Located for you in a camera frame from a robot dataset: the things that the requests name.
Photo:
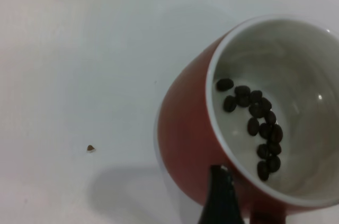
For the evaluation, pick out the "few loose coffee beans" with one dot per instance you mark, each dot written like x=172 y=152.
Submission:
x=276 y=134

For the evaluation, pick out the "tiny dark crumb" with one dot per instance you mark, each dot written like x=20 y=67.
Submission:
x=90 y=149

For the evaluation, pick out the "red ceramic mug white inside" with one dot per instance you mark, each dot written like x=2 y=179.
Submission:
x=185 y=128

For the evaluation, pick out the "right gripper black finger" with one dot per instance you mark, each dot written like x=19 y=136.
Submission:
x=221 y=202

